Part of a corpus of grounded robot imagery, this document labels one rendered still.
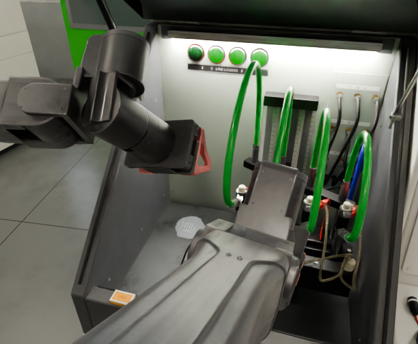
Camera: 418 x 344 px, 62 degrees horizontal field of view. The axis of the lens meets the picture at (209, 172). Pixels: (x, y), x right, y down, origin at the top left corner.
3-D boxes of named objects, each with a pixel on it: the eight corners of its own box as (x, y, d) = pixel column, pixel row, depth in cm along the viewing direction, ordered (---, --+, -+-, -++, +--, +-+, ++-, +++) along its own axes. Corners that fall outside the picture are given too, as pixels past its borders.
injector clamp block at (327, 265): (215, 286, 98) (216, 247, 90) (223, 260, 106) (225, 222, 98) (341, 314, 91) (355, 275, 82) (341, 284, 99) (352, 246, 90)
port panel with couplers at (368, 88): (313, 177, 105) (334, 74, 88) (314, 170, 108) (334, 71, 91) (360, 183, 102) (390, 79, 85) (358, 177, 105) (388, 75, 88)
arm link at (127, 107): (69, 133, 37) (108, 124, 34) (80, 76, 39) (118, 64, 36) (114, 154, 43) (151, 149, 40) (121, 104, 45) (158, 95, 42)
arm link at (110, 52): (51, 144, 44) (12, 112, 35) (67, 65, 47) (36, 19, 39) (146, 148, 43) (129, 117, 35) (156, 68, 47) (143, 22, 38)
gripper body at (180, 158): (142, 127, 51) (105, 104, 45) (201, 125, 46) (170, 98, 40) (132, 170, 49) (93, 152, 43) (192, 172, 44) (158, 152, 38)
